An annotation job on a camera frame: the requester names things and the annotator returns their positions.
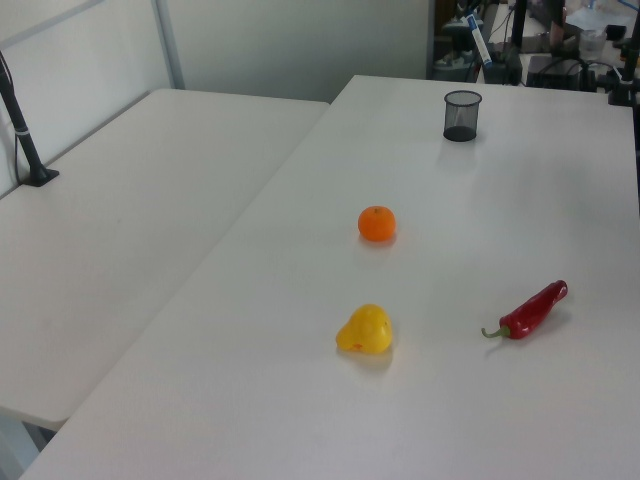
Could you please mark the white blue marker pen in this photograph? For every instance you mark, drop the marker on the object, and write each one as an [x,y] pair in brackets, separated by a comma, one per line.
[479,41]

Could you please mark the black mesh pen cup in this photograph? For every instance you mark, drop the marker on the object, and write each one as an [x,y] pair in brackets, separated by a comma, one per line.
[461,117]

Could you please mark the orange mandarin fruit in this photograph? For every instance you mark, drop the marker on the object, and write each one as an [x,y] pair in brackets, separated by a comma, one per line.
[376,224]

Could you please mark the white side table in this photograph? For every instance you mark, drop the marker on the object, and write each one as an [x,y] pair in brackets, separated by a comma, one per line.
[125,240]

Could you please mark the red chili pepper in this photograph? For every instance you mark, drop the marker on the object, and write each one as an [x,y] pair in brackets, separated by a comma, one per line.
[532,310]

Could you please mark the black tripod pole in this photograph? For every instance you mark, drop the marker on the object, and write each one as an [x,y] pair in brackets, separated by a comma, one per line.
[517,40]

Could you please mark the black equipment box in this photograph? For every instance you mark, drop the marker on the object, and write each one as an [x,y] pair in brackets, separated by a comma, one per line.
[555,72]

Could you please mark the black pole with base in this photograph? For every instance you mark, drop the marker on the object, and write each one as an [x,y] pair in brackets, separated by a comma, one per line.
[22,135]

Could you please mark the clear plastic container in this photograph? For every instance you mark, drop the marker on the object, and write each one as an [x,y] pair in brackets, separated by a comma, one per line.
[592,42]

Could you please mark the aluminium partition post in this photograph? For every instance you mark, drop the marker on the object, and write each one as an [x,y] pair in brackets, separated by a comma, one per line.
[169,45]

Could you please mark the black camera stand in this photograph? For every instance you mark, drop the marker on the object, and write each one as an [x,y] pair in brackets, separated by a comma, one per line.
[625,80]

